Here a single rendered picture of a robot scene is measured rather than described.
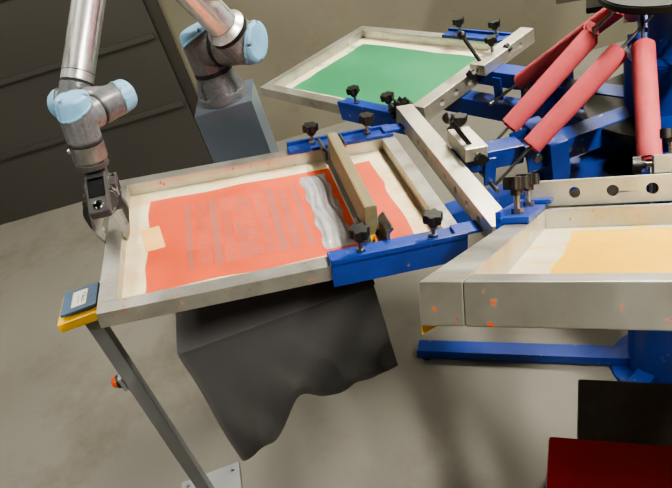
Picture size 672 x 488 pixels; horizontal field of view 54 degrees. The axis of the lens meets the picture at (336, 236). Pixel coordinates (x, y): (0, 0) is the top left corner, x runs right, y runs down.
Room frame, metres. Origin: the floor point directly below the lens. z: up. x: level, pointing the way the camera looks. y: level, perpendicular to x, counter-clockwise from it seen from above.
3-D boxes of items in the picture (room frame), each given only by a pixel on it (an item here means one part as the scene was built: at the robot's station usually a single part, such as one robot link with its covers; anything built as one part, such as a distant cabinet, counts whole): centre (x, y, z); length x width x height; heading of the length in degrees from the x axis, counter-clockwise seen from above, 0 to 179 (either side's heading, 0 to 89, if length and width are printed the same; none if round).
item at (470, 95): (1.96, -0.59, 0.90); 1.24 x 0.06 x 0.06; 32
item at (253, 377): (1.19, 0.18, 0.74); 0.46 x 0.04 x 0.42; 92
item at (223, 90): (1.96, 0.19, 1.25); 0.15 x 0.15 x 0.10
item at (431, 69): (2.20, -0.44, 1.05); 1.08 x 0.61 x 0.23; 32
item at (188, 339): (1.39, 0.20, 0.95); 0.48 x 0.44 x 0.01; 92
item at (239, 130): (1.96, 0.19, 0.60); 0.18 x 0.18 x 1.20; 84
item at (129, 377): (1.49, 0.71, 0.48); 0.22 x 0.22 x 0.96; 2
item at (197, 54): (1.95, 0.18, 1.37); 0.13 x 0.12 x 0.14; 52
